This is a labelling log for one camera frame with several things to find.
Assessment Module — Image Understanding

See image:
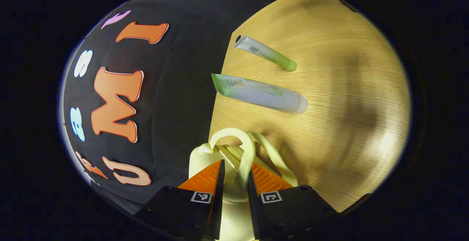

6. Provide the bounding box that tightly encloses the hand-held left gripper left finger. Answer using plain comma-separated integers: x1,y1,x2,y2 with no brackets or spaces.
136,159,226,241

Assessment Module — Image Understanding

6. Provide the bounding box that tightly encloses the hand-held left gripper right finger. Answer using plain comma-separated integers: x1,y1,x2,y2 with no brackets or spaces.
247,162,341,241

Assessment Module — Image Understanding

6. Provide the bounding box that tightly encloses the pale yellow suitcase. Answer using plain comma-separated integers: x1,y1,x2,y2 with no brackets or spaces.
189,127,299,241

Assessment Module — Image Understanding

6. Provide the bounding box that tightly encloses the large white green-end cream tube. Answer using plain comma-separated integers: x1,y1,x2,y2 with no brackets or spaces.
211,73,308,115

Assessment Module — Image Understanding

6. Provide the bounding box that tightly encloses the small white green-cap tube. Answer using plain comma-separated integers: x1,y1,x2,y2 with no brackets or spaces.
234,35,297,72

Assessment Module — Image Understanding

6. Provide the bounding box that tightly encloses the black backdrop cloth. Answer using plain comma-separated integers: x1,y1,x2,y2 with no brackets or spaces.
60,0,352,212

